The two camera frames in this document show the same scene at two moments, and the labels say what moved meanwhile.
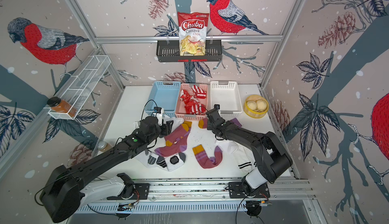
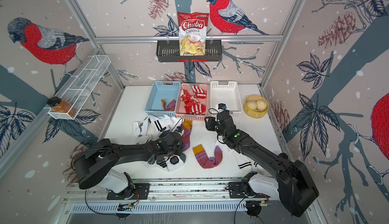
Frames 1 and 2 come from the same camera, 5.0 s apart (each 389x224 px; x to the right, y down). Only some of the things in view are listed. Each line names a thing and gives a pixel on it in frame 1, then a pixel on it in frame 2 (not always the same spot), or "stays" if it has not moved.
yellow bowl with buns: (256, 106) stays
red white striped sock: (198, 92) stays
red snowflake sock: (186, 98) stays
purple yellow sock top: (203, 123) -> (170, 107)
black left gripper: (167, 127) -> (181, 152)
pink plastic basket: (192, 102) stays
